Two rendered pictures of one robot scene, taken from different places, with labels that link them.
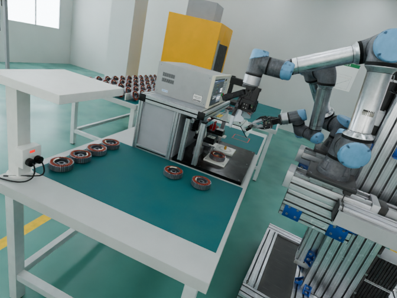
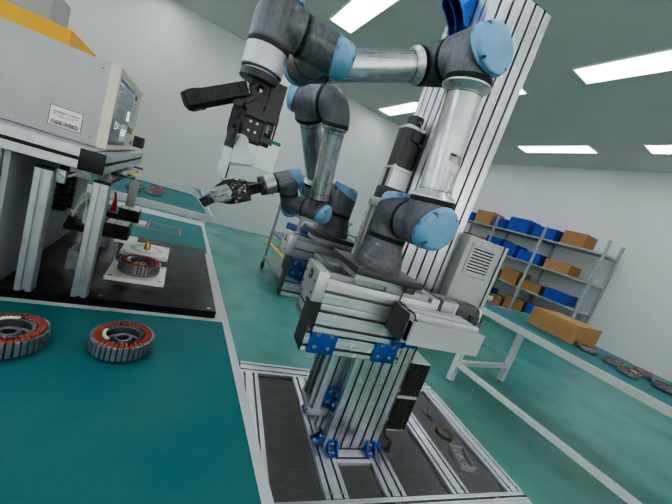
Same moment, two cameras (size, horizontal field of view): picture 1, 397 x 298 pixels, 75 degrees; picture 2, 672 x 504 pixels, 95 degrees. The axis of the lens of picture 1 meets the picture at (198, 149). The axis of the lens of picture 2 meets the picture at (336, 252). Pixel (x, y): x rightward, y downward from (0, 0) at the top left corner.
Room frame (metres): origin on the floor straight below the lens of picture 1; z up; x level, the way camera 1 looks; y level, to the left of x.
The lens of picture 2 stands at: (0.62, 0.09, 1.18)
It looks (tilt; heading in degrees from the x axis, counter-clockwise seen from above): 9 degrees down; 316
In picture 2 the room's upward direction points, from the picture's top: 19 degrees clockwise
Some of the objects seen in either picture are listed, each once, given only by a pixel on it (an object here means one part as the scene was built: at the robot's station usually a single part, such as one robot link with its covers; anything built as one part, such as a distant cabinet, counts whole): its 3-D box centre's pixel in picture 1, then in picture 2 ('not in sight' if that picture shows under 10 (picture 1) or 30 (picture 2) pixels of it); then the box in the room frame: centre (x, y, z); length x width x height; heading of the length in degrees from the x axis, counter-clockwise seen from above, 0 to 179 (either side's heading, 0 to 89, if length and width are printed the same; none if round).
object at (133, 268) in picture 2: (217, 156); (139, 265); (1.67, -0.14, 0.80); 0.11 x 0.11 x 0.04
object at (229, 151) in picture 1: (224, 149); (146, 250); (1.90, -0.20, 0.78); 0.15 x 0.15 x 0.01; 75
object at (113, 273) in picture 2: (216, 159); (138, 272); (1.67, -0.14, 0.78); 0.15 x 0.15 x 0.01; 75
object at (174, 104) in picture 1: (190, 100); (35, 132); (1.86, 0.14, 1.09); 0.68 x 0.44 x 0.05; 165
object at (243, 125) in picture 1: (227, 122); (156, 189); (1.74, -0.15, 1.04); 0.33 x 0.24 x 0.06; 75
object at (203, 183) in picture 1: (201, 182); (122, 340); (1.30, -0.06, 0.77); 0.11 x 0.11 x 0.04
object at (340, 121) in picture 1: (342, 126); (341, 198); (1.68, -0.86, 1.20); 0.13 x 0.12 x 0.14; 26
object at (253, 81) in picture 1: (251, 80); (263, 64); (1.22, -0.16, 1.37); 0.08 x 0.08 x 0.05
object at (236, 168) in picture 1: (218, 155); (136, 264); (1.79, -0.16, 0.76); 0.64 x 0.47 x 0.02; 165
